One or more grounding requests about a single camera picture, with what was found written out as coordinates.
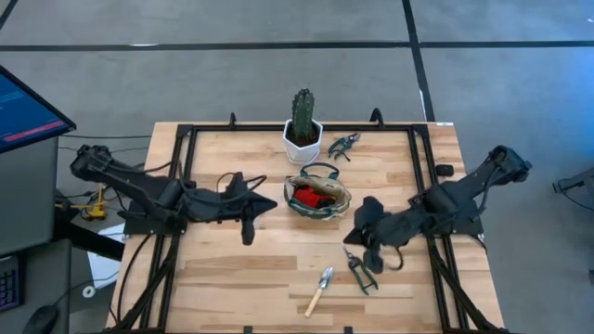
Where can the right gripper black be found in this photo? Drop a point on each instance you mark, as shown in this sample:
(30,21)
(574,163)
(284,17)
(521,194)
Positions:
(380,227)

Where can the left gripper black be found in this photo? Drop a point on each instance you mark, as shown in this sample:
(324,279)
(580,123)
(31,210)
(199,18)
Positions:
(218,206)

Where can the beige green-trimmed gardening bag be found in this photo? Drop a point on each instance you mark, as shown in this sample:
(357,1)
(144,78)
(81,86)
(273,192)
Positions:
(343,199)

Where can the red gardening glove black cuff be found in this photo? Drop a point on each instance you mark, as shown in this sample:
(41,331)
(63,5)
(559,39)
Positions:
(308,197)

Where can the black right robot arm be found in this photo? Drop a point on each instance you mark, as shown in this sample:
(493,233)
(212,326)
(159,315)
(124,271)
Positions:
(473,182)

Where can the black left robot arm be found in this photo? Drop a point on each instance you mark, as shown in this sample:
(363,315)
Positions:
(125,179)

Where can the white faceted plant pot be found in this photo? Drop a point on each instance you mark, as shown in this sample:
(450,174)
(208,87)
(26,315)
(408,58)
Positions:
(301,153)

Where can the small dark green pruners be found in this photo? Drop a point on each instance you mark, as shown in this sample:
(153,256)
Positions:
(343,144)

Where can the green cactus plant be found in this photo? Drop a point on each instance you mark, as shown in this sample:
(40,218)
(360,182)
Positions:
(302,116)

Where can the small black box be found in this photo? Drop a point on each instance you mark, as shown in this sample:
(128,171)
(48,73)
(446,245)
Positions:
(444,170)

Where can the white sticker label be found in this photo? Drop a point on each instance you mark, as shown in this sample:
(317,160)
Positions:
(444,123)

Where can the yellow clamp tool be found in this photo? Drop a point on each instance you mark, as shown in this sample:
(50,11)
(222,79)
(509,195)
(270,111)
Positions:
(96,211)

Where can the black stand base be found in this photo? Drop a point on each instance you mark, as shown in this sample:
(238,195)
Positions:
(93,243)

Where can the white tape roll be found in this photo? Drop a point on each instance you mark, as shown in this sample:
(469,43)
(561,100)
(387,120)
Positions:
(84,291)

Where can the grey metal stand leg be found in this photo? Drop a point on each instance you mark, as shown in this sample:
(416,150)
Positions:
(580,181)

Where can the black computer mouse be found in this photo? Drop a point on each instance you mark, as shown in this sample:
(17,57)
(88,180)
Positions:
(42,320)

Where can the blue-screen monitor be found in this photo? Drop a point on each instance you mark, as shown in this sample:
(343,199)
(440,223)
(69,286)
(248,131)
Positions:
(23,116)

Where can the black keyboard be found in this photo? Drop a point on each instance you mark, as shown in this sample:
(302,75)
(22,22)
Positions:
(9,283)

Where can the black metal table frame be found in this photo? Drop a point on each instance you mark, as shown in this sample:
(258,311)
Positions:
(255,127)

